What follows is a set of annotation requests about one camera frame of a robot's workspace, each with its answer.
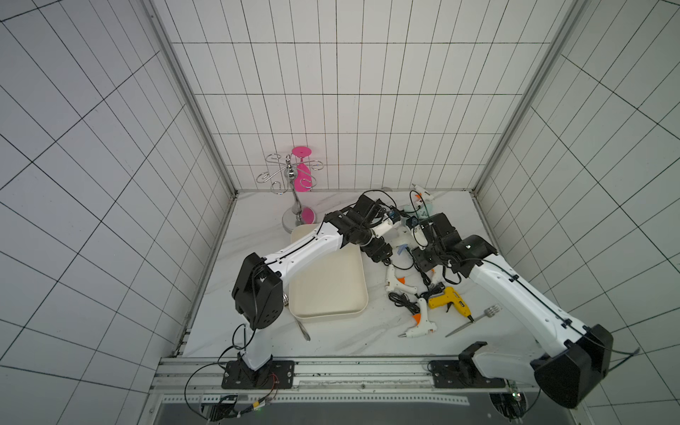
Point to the pink wine glass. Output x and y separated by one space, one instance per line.
302 182

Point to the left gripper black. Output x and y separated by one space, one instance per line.
383 251

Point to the white glue gun corner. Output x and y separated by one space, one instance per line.
423 197

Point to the silver fork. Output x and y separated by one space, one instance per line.
487 313
286 304

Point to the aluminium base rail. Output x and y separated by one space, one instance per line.
197 381

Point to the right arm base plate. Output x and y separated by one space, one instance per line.
460 375

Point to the silver fork right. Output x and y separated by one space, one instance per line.
487 313

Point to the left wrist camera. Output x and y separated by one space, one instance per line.
394 216

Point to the white glue gun orange trigger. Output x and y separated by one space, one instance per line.
424 325

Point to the chrome cup holder stand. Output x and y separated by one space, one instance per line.
281 181

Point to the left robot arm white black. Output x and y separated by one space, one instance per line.
260 285

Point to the yellow glue gun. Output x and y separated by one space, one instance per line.
449 297

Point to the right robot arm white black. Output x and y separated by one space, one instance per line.
567 358

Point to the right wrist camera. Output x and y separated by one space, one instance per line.
414 222

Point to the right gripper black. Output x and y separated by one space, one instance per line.
425 255

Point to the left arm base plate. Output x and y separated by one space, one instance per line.
274 374

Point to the silver fork left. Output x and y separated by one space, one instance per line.
286 304

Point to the cream plastic storage box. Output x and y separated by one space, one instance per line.
332 287

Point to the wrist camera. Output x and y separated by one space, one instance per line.
414 222
394 216

